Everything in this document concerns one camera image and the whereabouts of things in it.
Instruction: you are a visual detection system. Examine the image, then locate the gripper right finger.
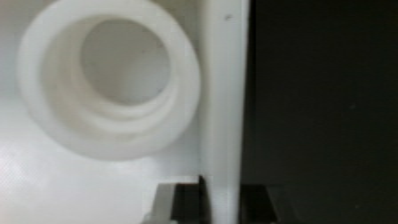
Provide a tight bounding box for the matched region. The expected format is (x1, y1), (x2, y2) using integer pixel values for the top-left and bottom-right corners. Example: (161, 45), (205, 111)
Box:
(241, 185), (278, 224)

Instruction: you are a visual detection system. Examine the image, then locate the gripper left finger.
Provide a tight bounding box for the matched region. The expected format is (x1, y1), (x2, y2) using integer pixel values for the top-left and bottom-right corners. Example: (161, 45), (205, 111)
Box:
(141, 179), (205, 224)

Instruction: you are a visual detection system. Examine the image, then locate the white square table top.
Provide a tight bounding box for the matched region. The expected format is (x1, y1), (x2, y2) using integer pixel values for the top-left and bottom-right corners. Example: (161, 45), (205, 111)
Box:
(0, 0), (249, 224)

